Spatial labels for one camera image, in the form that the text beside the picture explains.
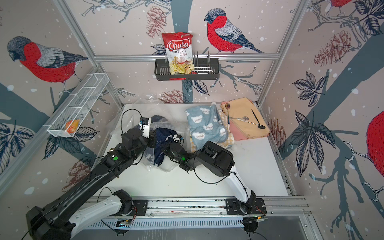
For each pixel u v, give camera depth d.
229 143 0.85
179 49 0.81
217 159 0.55
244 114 1.14
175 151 0.73
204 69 0.95
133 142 0.54
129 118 1.04
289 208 0.74
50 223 0.38
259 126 1.06
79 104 0.79
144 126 0.63
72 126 0.66
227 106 1.18
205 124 0.92
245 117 1.11
